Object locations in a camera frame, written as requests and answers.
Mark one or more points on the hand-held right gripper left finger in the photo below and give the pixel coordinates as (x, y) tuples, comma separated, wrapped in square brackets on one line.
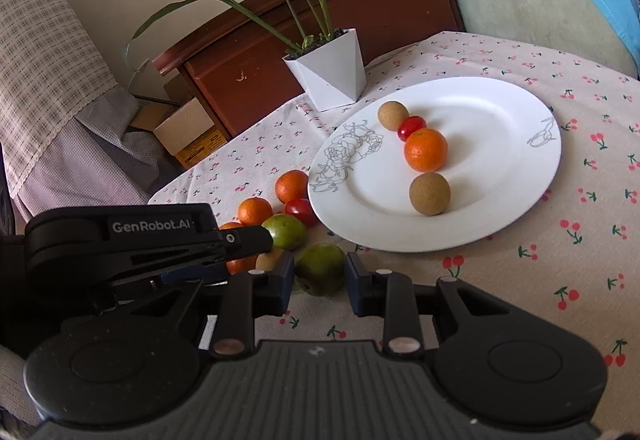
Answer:
[(285, 280)]

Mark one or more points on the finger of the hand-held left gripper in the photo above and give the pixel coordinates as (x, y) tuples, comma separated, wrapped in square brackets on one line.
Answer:
[(195, 276), (250, 242)]

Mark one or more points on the green jujube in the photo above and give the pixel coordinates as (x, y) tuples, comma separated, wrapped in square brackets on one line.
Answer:
[(286, 231), (320, 268)]

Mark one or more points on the white plate with line drawing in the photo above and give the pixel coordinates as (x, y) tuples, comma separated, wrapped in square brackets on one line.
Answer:
[(490, 170)]

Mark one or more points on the red cherry tomato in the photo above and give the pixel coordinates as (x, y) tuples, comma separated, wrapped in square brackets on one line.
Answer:
[(412, 127), (300, 211)]

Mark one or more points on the green plant in white pot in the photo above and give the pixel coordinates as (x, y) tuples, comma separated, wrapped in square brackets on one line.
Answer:
[(335, 75)]

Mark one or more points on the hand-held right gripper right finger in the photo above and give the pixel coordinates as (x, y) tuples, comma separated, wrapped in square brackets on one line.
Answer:
[(356, 285)]

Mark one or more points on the grey cloth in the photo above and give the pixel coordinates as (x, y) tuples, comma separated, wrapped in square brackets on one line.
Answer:
[(100, 155)]

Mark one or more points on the open cardboard box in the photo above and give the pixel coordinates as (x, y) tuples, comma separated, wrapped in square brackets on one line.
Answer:
[(185, 130)]

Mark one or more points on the beige checked cloth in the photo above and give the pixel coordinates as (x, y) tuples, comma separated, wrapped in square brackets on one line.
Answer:
[(40, 45)]

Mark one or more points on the brown longan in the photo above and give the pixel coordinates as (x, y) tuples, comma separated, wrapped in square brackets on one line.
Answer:
[(267, 259), (392, 115), (430, 193)]

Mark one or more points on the brown wooden headboard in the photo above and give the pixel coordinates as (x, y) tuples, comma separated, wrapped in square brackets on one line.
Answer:
[(250, 70)]

